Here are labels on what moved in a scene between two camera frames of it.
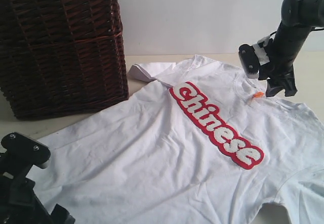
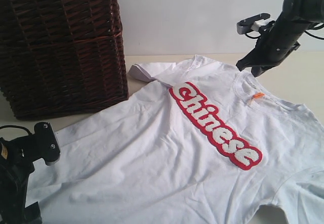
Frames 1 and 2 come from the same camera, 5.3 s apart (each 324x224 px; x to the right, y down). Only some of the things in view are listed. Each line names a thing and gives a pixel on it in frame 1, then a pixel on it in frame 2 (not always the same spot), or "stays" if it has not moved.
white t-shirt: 201,144 stays
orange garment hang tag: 258,94 stays
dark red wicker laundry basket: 62,50 stays
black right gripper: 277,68 to 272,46
